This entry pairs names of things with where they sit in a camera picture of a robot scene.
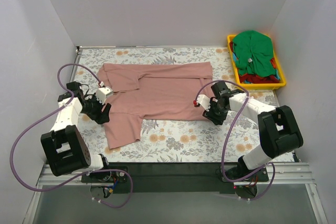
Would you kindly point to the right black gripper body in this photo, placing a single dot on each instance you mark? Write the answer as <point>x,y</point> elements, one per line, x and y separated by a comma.
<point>212,113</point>

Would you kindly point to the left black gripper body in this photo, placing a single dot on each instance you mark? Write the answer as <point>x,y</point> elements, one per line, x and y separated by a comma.
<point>100,113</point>

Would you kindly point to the pink t shirt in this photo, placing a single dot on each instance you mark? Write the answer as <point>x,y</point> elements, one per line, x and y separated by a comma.
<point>151,92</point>

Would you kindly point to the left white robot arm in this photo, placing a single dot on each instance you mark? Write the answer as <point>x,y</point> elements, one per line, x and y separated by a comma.
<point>64,147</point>

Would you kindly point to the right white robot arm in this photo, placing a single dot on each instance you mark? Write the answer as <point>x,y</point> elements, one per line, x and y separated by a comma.
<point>278,129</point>

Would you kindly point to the floral patterned table mat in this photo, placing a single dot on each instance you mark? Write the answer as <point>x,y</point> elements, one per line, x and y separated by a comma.
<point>165,141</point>

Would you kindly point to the green t shirt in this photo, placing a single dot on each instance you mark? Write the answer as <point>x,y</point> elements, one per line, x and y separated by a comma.
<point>254,52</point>

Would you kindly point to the yellow plastic bin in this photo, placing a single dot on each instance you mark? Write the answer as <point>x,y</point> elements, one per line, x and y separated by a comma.
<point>255,82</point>

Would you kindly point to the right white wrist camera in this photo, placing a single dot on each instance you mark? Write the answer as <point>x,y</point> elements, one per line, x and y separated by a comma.
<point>203,101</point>

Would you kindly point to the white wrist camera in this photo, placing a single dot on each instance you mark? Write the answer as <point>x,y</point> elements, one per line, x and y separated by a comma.
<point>203,101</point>
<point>103,92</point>

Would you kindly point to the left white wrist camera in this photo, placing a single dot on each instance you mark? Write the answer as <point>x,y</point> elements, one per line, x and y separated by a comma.
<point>103,92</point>

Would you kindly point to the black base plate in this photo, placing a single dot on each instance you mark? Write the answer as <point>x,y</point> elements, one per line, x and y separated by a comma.
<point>165,178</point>

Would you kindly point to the aluminium mounting rail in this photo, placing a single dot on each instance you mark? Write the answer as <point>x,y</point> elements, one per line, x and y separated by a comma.
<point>286,193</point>

